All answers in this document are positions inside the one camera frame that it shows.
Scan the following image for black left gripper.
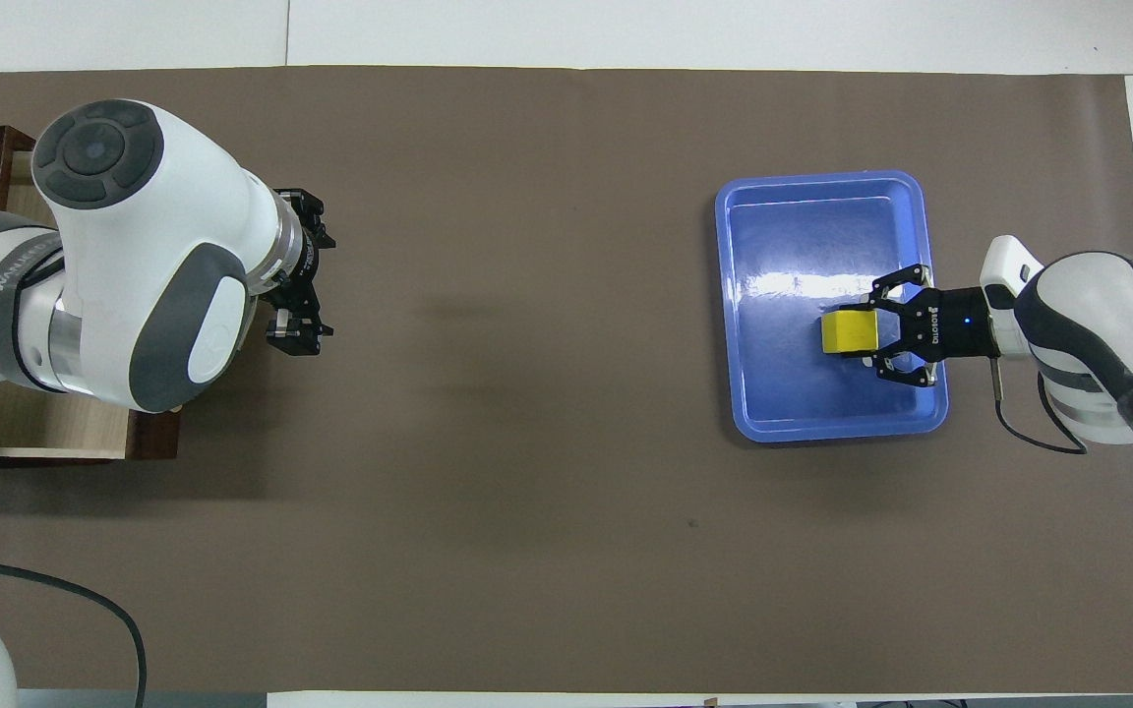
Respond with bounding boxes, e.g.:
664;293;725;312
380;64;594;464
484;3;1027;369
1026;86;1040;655
264;186;337;358

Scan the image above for brown paper table mat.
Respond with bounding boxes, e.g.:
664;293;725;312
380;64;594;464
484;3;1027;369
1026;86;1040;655
0;66;1133;694

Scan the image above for yellow block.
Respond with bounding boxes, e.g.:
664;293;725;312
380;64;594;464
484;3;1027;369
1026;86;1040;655
819;310;880;357

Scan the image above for blue plastic tray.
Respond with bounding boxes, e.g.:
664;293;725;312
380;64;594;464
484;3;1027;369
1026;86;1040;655
714;170;951;445

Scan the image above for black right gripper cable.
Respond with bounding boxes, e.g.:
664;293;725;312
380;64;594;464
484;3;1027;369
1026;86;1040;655
991;356;1089;456

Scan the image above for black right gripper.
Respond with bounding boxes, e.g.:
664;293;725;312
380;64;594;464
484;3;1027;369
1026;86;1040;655
860;262;1002;388

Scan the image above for black cable on table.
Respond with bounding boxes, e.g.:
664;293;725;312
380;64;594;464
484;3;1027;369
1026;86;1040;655
0;553;148;708

